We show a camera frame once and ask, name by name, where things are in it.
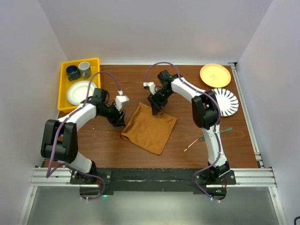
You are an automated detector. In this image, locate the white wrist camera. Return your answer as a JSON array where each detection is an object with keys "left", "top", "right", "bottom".
[
  {"left": 143, "top": 82, "right": 157, "bottom": 95},
  {"left": 115, "top": 95, "right": 129, "bottom": 111}
]

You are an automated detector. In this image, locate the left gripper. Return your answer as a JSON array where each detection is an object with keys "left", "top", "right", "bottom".
[{"left": 98, "top": 100, "right": 125, "bottom": 128}]

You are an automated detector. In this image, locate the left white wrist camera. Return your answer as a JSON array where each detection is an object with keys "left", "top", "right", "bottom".
[{"left": 115, "top": 95, "right": 129, "bottom": 111}]

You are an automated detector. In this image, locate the yellow plastic tray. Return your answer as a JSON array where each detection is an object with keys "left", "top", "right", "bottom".
[{"left": 57, "top": 58, "right": 100, "bottom": 113}]

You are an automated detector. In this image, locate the purple cable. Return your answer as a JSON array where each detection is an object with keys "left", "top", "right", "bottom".
[
  {"left": 46, "top": 71, "right": 123, "bottom": 200},
  {"left": 143, "top": 61, "right": 222, "bottom": 202}
]

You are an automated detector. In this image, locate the black striped white plate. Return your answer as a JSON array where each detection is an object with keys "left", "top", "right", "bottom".
[{"left": 212, "top": 88, "right": 239, "bottom": 117}]

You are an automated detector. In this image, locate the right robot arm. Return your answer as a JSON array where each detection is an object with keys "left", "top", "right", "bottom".
[{"left": 143, "top": 70, "right": 230, "bottom": 184}]

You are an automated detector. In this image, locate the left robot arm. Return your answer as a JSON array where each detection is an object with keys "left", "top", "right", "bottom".
[{"left": 41, "top": 88, "right": 129, "bottom": 184}]

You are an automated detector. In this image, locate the iridescent fork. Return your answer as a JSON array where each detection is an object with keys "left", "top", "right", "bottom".
[{"left": 199, "top": 127, "right": 232, "bottom": 141}]

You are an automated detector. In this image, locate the dark blue mug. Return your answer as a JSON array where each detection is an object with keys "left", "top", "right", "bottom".
[{"left": 66, "top": 65, "right": 81, "bottom": 81}]

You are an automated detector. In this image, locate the yellow plate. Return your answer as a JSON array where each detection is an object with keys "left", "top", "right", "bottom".
[{"left": 199, "top": 64, "right": 231, "bottom": 88}]

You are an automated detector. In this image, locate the white bowl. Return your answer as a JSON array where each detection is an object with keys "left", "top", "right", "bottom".
[{"left": 67, "top": 81, "right": 90, "bottom": 105}]

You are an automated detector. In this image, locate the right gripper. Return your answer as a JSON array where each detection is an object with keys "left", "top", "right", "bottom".
[{"left": 148, "top": 88, "right": 173, "bottom": 115}]

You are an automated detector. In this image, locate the grey mug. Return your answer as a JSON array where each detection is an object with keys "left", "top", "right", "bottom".
[{"left": 78, "top": 61, "right": 91, "bottom": 78}]

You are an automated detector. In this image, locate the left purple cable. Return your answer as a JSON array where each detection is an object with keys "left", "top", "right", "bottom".
[{"left": 46, "top": 71, "right": 123, "bottom": 200}]

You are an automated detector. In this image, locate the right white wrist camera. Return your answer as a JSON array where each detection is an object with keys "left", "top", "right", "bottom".
[{"left": 143, "top": 82, "right": 157, "bottom": 95}]

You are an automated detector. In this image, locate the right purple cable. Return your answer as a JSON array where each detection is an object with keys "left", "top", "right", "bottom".
[{"left": 143, "top": 61, "right": 222, "bottom": 202}]

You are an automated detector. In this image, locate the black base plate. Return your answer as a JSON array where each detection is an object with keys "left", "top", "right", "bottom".
[{"left": 70, "top": 168, "right": 236, "bottom": 200}]

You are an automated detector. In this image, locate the brown cloth napkin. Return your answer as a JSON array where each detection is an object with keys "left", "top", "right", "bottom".
[{"left": 121, "top": 103, "right": 177, "bottom": 155}]

